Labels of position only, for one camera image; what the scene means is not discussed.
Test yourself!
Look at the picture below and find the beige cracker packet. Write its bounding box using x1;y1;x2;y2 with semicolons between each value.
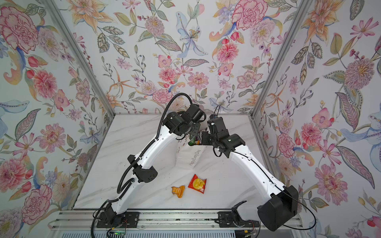
188;135;202;146

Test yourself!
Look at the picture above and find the white paper bag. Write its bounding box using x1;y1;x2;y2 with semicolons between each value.
175;128;208;170

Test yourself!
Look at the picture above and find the red yellow snack packet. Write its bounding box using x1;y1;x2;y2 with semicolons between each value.
188;174;207;194

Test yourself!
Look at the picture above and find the small orange snack packet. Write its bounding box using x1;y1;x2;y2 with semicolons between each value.
172;185;185;198

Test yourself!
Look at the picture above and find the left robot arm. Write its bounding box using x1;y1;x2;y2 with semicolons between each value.
93;104;206;227

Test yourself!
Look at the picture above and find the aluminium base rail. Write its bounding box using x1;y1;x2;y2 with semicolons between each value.
47;208;304;233

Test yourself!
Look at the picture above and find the black corrugated cable conduit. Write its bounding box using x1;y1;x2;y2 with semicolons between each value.
90;92;193;238

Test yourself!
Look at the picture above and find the right aluminium frame post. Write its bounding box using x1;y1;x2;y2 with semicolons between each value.
251;1;311;120

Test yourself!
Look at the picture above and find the aluminium frame post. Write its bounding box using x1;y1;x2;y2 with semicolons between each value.
41;0;116;120
251;1;311;120

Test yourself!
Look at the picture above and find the left aluminium frame post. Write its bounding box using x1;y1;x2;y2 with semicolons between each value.
41;0;116;120

